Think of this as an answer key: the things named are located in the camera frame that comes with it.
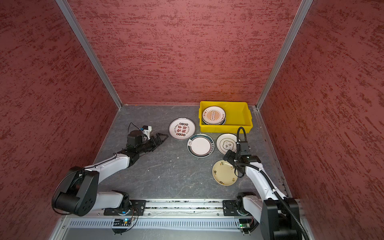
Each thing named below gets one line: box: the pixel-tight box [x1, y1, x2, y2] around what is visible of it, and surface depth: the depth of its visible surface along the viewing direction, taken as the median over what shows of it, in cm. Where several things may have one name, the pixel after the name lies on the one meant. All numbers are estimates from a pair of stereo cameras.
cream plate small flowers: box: [212, 160, 238, 187], surface depth 87 cm
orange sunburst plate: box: [202, 105, 227, 125], surface depth 111 cm
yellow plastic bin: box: [198, 101, 254, 134], surface depth 112 cm
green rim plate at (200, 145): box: [187, 133, 215, 158], surface depth 100 cm
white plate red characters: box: [168, 117, 196, 140], surface depth 109 cm
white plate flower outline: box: [216, 133, 238, 155], surface depth 102 cm
